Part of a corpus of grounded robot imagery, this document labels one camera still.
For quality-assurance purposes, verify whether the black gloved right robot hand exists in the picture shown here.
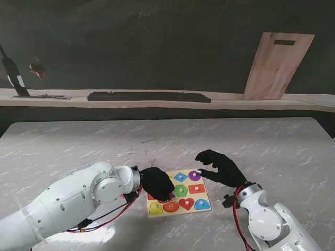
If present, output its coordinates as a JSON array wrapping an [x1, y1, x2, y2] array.
[[195, 149, 248, 188]]

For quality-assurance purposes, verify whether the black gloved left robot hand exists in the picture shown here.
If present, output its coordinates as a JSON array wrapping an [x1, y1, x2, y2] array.
[[141, 167, 175, 202]]

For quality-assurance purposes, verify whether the blue diamond puzzle piece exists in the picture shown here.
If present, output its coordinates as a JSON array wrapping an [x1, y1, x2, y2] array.
[[173, 172, 189, 183]]

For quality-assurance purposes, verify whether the yellow trapezoid puzzle piece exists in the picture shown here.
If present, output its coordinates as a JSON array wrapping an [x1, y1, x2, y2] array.
[[149, 201, 165, 214]]

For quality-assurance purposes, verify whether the green hexagon puzzle piece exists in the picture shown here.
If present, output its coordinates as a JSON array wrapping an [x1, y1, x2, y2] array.
[[173, 184, 189, 198]]

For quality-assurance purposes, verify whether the red heart puzzle piece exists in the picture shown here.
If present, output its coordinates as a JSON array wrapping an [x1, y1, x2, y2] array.
[[178, 197, 196, 211]]

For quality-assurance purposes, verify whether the orange rectangle puzzle piece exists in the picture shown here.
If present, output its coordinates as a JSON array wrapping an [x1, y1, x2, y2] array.
[[188, 184, 206, 195]]

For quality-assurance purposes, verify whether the yellow wooden shape puzzle board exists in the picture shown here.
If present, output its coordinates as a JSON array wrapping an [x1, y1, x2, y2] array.
[[146, 168, 212, 218]]

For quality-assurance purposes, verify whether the blue semicircle puzzle piece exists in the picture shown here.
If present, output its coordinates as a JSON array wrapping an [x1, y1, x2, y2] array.
[[194, 198, 211, 211]]

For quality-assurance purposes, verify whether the wooden cutting board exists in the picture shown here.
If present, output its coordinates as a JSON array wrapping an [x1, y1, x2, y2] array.
[[242, 32, 316, 101]]

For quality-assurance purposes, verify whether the light wooden shelf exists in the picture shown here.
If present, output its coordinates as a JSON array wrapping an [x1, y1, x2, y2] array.
[[0, 88, 335, 113]]

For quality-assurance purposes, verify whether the long black tray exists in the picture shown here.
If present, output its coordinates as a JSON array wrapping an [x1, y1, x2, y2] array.
[[87, 91, 212, 104]]

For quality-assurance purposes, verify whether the flat tray under bottle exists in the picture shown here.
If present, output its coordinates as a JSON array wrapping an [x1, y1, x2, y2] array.
[[10, 94, 73, 101]]

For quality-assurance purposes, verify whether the wine glass with red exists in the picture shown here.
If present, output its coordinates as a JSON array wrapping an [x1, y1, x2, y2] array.
[[28, 56, 47, 79]]

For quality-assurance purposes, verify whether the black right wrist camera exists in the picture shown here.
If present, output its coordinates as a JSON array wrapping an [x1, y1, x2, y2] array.
[[222, 193, 237, 209]]

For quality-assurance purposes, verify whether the red cable of left arm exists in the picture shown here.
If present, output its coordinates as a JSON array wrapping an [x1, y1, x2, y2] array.
[[65, 182, 144, 233]]

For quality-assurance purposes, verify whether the red cable of arm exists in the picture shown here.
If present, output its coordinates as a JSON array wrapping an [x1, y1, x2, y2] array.
[[232, 188, 256, 251], [65, 182, 144, 233]]

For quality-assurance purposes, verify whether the red cable of right arm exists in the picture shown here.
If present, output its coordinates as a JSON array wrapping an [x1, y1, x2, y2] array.
[[232, 188, 256, 251]]

